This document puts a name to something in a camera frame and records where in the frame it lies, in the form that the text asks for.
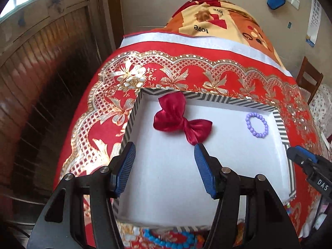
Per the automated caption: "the wall calendar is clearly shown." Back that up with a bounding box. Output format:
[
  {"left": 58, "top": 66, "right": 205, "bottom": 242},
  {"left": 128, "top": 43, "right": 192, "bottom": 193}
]
[{"left": 305, "top": 0, "right": 322, "bottom": 48}]

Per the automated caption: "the yellow red printed blanket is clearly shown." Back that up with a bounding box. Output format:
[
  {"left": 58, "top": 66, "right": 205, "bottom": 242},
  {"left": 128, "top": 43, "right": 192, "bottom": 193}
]
[{"left": 150, "top": 0, "right": 286, "bottom": 69}]

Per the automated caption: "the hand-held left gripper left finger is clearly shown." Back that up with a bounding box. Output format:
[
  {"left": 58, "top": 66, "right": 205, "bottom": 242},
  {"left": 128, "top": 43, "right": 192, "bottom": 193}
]
[{"left": 30, "top": 141, "right": 137, "bottom": 249}]

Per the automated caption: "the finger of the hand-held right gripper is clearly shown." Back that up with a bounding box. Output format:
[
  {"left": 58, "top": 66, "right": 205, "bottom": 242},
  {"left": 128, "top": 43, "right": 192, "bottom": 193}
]
[{"left": 286, "top": 146, "right": 321, "bottom": 172}]

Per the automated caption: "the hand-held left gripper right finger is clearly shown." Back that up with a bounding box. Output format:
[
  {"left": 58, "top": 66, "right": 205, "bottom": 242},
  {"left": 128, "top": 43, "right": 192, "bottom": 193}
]
[{"left": 194, "top": 143, "right": 303, "bottom": 249}]

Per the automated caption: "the blue bead bracelet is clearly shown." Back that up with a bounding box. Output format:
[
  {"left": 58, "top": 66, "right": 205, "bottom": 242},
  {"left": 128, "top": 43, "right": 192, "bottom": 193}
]
[{"left": 142, "top": 228, "right": 198, "bottom": 249}]

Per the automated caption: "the floral cushion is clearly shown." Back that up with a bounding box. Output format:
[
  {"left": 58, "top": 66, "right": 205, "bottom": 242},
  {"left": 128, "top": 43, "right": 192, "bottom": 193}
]
[{"left": 309, "top": 83, "right": 332, "bottom": 137}]

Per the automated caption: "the red satin bow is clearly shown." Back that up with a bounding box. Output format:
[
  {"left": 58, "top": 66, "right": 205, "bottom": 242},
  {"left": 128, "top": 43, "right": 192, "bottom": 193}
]
[{"left": 153, "top": 93, "right": 213, "bottom": 146}]

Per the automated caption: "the wooden chair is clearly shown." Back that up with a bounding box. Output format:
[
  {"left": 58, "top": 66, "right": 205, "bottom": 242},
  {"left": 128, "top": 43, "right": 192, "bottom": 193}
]
[{"left": 296, "top": 56, "right": 324, "bottom": 105}]

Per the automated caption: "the purple bead bracelet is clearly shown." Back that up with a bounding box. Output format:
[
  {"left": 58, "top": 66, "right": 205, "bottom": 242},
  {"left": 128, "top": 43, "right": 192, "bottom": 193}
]
[{"left": 245, "top": 112, "right": 269, "bottom": 138}]

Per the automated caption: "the striped cardboard box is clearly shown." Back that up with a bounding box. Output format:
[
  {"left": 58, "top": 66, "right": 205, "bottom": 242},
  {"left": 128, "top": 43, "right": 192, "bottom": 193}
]
[{"left": 114, "top": 88, "right": 297, "bottom": 233}]

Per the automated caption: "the red gold floral tablecloth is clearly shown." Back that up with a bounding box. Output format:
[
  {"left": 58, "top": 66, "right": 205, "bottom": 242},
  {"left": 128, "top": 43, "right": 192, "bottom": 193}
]
[{"left": 53, "top": 49, "right": 328, "bottom": 249}]

